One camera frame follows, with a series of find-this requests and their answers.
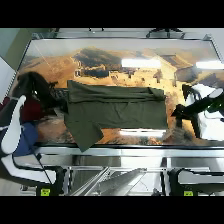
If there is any olive green T-shirt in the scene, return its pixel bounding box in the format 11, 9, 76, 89
63, 79, 169, 153

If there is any red garment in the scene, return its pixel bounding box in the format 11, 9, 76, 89
1, 96, 45, 124

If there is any white garment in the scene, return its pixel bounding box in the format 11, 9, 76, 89
197, 111, 224, 142

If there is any silver frame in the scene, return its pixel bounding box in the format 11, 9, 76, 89
19, 28, 224, 197

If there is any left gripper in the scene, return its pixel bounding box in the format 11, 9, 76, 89
49, 87, 70, 112

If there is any blue garment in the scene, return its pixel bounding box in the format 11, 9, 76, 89
12, 121, 40, 157

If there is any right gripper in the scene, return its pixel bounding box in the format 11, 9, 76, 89
171, 103, 198, 122

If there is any black cable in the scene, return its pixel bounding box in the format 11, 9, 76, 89
32, 149, 54, 185

